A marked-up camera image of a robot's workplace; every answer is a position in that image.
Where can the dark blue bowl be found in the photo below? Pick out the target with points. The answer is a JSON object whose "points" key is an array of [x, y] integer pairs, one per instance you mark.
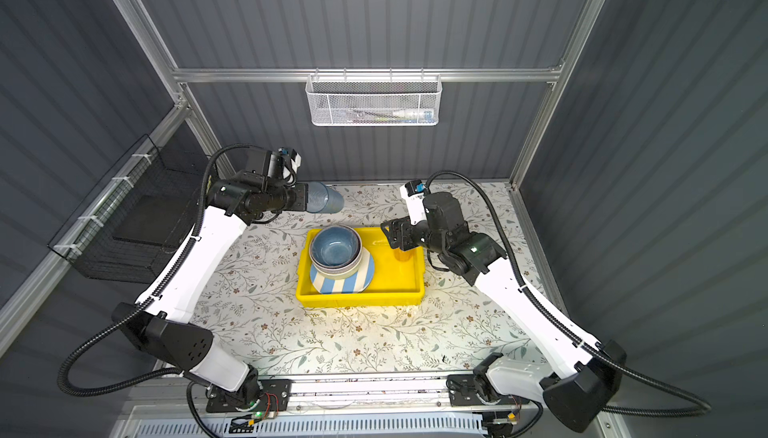
{"points": [[336, 235]]}

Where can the yellow plastic bin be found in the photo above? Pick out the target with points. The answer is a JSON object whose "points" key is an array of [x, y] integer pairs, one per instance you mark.
{"points": [[394, 283]]}

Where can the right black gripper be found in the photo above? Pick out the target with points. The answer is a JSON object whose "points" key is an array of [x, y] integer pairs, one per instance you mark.
{"points": [[400, 228]]}

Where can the aluminium front rail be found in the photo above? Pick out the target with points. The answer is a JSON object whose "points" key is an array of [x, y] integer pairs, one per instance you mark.
{"points": [[372, 391]]}

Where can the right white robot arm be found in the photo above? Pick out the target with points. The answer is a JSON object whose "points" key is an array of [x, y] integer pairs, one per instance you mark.
{"points": [[574, 384]]}

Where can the purple bowl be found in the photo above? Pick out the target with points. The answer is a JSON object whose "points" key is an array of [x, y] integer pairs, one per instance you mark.
{"points": [[336, 271]]}

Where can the white wire mesh basket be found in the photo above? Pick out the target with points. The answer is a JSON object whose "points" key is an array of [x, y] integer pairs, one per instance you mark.
{"points": [[369, 99]]}

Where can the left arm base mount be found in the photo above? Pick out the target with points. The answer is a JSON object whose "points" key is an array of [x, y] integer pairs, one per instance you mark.
{"points": [[255, 395]]}

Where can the black wire basket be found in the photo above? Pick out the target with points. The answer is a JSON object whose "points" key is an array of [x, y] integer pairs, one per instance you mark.
{"points": [[131, 229]]}

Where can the floral table mat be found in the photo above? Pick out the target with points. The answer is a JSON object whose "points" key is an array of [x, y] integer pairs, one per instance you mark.
{"points": [[250, 304]]}

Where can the white marker in basket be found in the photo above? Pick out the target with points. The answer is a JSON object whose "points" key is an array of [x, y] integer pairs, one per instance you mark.
{"points": [[414, 115]]}

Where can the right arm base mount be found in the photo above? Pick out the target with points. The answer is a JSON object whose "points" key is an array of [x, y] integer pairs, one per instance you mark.
{"points": [[466, 390]]}

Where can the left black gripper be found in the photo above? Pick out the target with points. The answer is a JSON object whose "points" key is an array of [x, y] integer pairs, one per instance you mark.
{"points": [[298, 203]]}

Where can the blue plastic cup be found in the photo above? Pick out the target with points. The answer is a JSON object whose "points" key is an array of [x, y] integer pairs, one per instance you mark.
{"points": [[322, 199]]}

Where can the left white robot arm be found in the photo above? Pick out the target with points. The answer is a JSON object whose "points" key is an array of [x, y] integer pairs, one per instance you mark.
{"points": [[158, 323]]}

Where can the pink plastic cup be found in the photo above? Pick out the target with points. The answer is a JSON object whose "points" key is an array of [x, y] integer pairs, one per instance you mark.
{"points": [[403, 256]]}

